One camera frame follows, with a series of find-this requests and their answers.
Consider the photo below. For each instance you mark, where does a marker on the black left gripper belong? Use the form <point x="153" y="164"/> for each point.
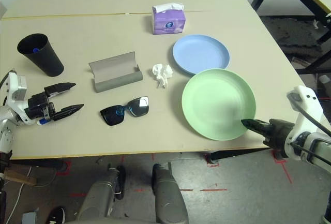
<point x="38" y="106"/>

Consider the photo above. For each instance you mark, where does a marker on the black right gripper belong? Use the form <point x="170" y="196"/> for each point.
<point x="278" y="134"/>

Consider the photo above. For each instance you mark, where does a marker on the light green plate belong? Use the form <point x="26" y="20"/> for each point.
<point x="217" y="105"/>

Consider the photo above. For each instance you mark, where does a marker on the grey glasses case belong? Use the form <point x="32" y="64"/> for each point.
<point x="116" y="83"/>

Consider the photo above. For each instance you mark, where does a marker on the black sunglasses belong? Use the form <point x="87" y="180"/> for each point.
<point x="139" y="106"/>

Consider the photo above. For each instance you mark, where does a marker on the white tissue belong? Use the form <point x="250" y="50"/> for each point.
<point x="161" y="75"/>

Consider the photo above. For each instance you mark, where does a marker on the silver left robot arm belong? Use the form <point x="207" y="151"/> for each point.
<point x="6" y="136"/>

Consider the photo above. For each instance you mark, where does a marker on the black plastic cup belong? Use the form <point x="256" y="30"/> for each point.
<point x="49" y="61"/>

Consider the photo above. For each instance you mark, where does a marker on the blue marker in cup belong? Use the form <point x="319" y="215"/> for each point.
<point x="36" y="50"/>

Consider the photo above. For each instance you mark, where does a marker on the brown wooden block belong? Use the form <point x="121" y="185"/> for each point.
<point x="20" y="178"/>

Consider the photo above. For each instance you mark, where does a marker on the light blue plate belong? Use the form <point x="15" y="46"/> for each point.
<point x="199" y="53"/>

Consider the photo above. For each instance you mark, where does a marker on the dark floor mat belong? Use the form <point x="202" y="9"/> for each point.
<point x="289" y="35"/>

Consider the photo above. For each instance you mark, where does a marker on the grey robot left leg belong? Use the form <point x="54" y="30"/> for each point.
<point x="95" y="198"/>

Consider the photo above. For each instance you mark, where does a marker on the grey robot leg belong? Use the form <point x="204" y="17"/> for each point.
<point x="168" y="198"/>
<point x="95" y="198"/>

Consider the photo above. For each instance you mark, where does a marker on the grey robot right leg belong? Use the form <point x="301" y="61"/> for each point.
<point x="168" y="198"/>

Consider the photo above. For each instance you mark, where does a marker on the black white sneaker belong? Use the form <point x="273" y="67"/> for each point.
<point x="57" y="216"/>

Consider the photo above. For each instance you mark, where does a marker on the white paper scrap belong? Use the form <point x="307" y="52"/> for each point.
<point x="316" y="24"/>

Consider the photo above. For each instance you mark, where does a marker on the small grey floor box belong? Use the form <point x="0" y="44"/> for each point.
<point x="29" y="218"/>

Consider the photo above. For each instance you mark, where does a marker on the purple tissue pack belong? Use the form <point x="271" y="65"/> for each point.
<point x="168" y="22"/>

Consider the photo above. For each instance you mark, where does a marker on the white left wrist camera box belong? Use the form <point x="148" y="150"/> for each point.
<point x="19" y="89"/>

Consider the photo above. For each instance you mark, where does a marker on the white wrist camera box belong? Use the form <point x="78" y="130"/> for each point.
<point x="307" y="99"/>
<point x="19" y="89"/>

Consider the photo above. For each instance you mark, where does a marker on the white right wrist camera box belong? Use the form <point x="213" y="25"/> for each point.
<point x="307" y="99"/>

